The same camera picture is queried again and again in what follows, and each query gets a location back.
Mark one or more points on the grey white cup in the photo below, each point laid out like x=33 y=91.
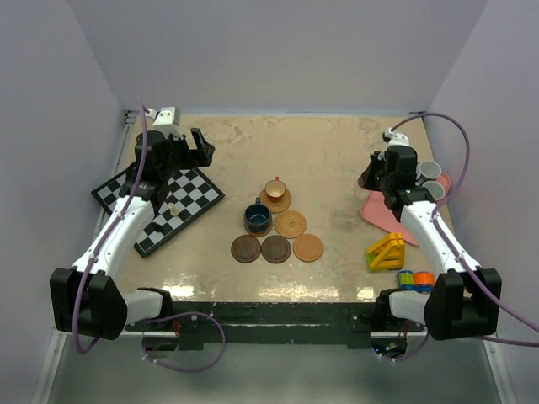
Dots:
x=436 y=190
x=429 y=171

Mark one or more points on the black white chessboard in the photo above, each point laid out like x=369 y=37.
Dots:
x=193 y=194

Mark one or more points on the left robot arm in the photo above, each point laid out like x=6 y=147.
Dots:
x=85 y=298

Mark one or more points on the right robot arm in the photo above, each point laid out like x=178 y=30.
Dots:
x=463 y=300

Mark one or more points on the dark blue cup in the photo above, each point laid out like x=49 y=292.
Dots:
x=257 y=217

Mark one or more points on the grey white cup upper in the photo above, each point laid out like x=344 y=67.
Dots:
x=429 y=171

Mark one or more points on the black cup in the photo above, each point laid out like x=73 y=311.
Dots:
x=363 y=180

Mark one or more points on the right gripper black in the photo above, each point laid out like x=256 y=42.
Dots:
x=376 y=163

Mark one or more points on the orange blue toy car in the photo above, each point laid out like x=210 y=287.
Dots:
x=422 y=282

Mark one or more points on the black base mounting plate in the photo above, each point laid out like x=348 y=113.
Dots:
x=270 y=323

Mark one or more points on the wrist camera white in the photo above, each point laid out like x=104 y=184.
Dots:
x=392 y=138
x=166 y=120

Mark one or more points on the round light cork coaster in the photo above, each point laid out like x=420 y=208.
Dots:
x=290 y=224

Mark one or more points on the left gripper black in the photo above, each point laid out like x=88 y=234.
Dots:
x=205 y=150

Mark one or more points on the scalloped light cork coaster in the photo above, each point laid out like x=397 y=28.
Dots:
x=276 y=203

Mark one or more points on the beige chess pawn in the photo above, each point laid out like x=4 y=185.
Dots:
x=172 y=209

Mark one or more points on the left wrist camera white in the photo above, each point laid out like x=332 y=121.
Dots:
x=166 y=120

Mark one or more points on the light orange wooden coaster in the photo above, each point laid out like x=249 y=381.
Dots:
x=308 y=248

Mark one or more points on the pink cup gold inside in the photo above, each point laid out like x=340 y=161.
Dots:
x=275 y=190

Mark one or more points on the pink tray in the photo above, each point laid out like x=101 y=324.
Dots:
x=375 y=212

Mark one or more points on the yellow green wooden block toy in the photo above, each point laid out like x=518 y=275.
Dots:
x=386 y=254

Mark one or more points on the dark brown wooden coaster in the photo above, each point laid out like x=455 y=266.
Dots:
x=245 y=248

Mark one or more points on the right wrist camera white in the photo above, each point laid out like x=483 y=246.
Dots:
x=392 y=138

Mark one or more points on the grey white cup lower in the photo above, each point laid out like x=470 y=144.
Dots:
x=436 y=190

